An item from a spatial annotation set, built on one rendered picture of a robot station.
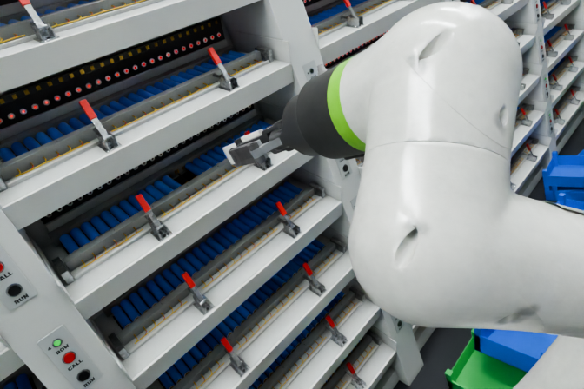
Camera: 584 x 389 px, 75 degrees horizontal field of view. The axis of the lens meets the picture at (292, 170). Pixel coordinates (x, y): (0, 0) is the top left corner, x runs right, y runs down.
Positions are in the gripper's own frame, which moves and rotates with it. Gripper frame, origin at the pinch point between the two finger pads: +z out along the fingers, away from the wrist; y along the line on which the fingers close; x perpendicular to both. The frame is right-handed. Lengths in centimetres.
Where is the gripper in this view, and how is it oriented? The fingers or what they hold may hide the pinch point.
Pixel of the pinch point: (246, 147)
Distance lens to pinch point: 59.2
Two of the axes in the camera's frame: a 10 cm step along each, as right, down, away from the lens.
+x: -4.6, -8.7, -1.9
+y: 7.0, -4.9, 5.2
